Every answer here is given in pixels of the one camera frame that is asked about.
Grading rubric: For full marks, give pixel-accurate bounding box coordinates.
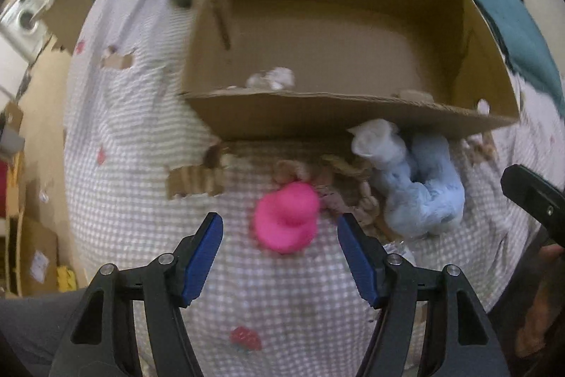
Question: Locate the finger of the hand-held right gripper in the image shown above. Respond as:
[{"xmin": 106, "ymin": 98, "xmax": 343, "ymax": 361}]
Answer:
[{"xmin": 501, "ymin": 164, "xmax": 565, "ymax": 247}]

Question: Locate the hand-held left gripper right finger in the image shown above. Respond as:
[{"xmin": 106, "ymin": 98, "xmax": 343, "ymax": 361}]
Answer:
[{"xmin": 337, "ymin": 213, "xmax": 513, "ymax": 377}]

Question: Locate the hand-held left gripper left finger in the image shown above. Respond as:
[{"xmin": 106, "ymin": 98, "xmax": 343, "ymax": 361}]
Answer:
[{"xmin": 48, "ymin": 211, "xmax": 224, "ymax": 377}]

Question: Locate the large cardboard box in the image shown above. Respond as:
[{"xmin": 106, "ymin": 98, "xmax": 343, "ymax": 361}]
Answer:
[{"xmin": 179, "ymin": 0, "xmax": 522, "ymax": 141}]

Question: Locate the light blue soft cloth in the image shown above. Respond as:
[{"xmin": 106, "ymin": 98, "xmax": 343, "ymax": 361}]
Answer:
[{"xmin": 375, "ymin": 133, "xmax": 466, "ymax": 238}]

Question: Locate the white soft cloth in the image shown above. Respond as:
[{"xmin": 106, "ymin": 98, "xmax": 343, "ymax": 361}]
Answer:
[{"xmin": 346, "ymin": 118, "xmax": 409, "ymax": 170}]

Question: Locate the torn cardboard strip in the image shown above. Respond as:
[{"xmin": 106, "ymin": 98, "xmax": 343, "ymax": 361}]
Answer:
[{"xmin": 165, "ymin": 163, "xmax": 227, "ymax": 200}]

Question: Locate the yellow packet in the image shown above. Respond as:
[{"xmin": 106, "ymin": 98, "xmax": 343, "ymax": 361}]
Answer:
[{"xmin": 56, "ymin": 266, "xmax": 78, "ymax": 290}]

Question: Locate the checkered bed sheet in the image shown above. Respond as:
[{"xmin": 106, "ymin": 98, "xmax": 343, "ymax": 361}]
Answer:
[{"xmin": 62, "ymin": 0, "xmax": 565, "ymax": 377}]

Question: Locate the flat cardboard box with label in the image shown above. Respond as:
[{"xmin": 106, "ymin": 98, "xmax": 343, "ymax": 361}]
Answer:
[{"xmin": 9, "ymin": 218, "xmax": 60, "ymax": 297}]

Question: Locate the teal blanket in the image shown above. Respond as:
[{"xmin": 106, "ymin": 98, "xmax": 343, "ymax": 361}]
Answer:
[{"xmin": 399, "ymin": 0, "xmax": 565, "ymax": 117}]

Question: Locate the small white fluffy wad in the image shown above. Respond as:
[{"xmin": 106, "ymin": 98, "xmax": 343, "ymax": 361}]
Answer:
[{"xmin": 245, "ymin": 67, "xmax": 296, "ymax": 92}]

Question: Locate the small torn cardboard piece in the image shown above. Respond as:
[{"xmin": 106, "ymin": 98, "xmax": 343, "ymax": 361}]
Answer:
[{"xmin": 101, "ymin": 52, "xmax": 134, "ymax": 71}]

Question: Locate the brown cardboard box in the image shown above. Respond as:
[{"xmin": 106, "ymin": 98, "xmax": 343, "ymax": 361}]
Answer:
[{"xmin": 42, "ymin": 0, "xmax": 106, "ymax": 52}]

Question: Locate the white washing machine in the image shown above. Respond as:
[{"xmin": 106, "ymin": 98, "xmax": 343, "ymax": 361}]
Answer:
[{"xmin": 0, "ymin": 0, "xmax": 49, "ymax": 60}]

